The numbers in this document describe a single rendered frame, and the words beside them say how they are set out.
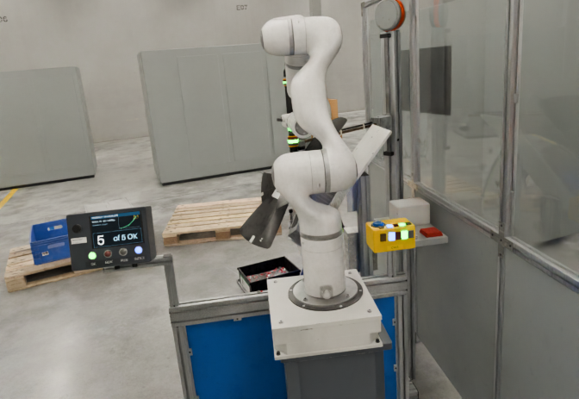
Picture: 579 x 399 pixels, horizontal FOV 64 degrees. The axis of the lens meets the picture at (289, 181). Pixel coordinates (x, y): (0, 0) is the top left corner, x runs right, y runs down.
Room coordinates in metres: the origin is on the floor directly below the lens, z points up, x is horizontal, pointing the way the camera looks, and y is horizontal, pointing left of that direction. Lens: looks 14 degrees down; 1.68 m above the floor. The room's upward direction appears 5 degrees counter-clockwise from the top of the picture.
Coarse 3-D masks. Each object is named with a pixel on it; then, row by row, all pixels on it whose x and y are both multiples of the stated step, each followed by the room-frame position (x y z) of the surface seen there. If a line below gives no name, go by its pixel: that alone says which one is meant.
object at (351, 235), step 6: (348, 228) 2.22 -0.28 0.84; (354, 228) 2.21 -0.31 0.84; (348, 234) 2.16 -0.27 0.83; (354, 234) 2.16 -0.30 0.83; (348, 240) 2.16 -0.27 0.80; (354, 240) 2.16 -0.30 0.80; (348, 246) 2.16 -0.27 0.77; (354, 246) 2.16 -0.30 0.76; (348, 252) 2.16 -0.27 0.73; (354, 252) 2.16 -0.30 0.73; (372, 252) 2.17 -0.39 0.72; (348, 258) 2.16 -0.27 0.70; (354, 258) 2.16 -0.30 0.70; (372, 258) 2.17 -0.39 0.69; (348, 264) 2.17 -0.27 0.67; (354, 264) 2.16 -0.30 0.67
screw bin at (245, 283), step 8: (256, 264) 1.80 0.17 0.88; (264, 264) 1.81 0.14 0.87; (272, 264) 1.82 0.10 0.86; (280, 264) 1.84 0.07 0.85; (288, 264) 1.81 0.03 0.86; (240, 272) 1.73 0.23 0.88; (248, 272) 1.78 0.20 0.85; (256, 272) 1.79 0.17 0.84; (288, 272) 1.68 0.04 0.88; (296, 272) 1.69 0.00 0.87; (240, 280) 1.75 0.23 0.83; (248, 280) 1.64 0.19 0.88; (264, 280) 1.64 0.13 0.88; (248, 288) 1.65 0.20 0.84; (256, 288) 1.63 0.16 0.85; (264, 288) 1.64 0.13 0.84
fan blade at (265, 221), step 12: (264, 204) 2.00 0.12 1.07; (276, 204) 1.98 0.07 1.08; (288, 204) 1.97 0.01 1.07; (252, 216) 2.00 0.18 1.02; (264, 216) 1.96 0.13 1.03; (276, 216) 1.94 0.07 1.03; (240, 228) 2.01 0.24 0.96; (252, 228) 1.95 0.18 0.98; (264, 228) 1.92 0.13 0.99; (276, 228) 1.90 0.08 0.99; (252, 240) 1.91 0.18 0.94; (264, 240) 1.88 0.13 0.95
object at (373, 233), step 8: (368, 224) 1.64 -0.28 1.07; (384, 224) 1.61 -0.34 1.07; (392, 224) 1.61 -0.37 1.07; (368, 232) 1.63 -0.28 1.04; (376, 232) 1.57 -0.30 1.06; (384, 232) 1.57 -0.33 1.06; (392, 232) 1.57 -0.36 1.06; (368, 240) 1.63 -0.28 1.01; (376, 240) 1.57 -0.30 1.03; (392, 240) 1.57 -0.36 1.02; (400, 240) 1.58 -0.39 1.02; (408, 240) 1.58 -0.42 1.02; (376, 248) 1.57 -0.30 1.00; (384, 248) 1.57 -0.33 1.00; (392, 248) 1.57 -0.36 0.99; (400, 248) 1.58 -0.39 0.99; (408, 248) 1.58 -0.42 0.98
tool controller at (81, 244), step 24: (72, 216) 1.47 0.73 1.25; (96, 216) 1.47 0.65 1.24; (120, 216) 1.48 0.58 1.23; (144, 216) 1.49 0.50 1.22; (72, 240) 1.44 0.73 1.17; (120, 240) 1.46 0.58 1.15; (144, 240) 1.46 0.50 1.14; (72, 264) 1.42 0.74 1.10; (96, 264) 1.43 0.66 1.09; (120, 264) 1.44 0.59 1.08
